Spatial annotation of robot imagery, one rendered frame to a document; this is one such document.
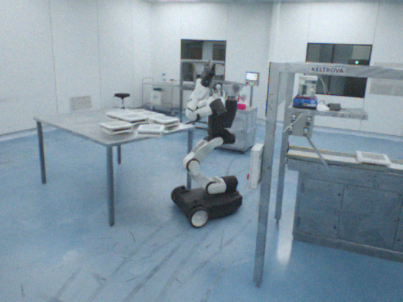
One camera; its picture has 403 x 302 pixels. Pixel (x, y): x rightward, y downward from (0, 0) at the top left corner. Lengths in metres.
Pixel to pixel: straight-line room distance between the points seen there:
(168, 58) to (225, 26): 1.89
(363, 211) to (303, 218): 0.51
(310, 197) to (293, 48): 5.38
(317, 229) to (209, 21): 6.55
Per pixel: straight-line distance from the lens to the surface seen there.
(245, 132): 5.33
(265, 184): 2.16
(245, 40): 8.21
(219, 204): 3.29
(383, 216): 3.04
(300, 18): 7.92
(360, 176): 2.84
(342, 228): 3.07
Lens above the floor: 1.63
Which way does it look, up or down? 13 degrees down
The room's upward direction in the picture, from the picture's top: 3 degrees clockwise
